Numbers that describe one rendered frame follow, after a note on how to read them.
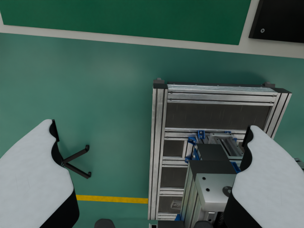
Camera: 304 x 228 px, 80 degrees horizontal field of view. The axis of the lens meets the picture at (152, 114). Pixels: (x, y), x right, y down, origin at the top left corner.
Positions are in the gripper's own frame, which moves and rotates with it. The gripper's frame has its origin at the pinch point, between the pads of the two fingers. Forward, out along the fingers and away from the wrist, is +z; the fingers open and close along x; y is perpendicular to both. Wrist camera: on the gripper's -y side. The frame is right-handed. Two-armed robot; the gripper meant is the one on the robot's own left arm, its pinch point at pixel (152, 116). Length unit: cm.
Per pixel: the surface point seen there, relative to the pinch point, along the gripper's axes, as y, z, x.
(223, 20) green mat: -6.9, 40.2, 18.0
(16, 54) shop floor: 18, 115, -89
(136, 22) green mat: -5.5, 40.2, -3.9
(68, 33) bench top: -2.2, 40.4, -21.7
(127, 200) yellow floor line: 159, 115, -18
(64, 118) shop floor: 66, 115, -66
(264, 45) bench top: -1, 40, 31
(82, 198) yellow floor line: 158, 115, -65
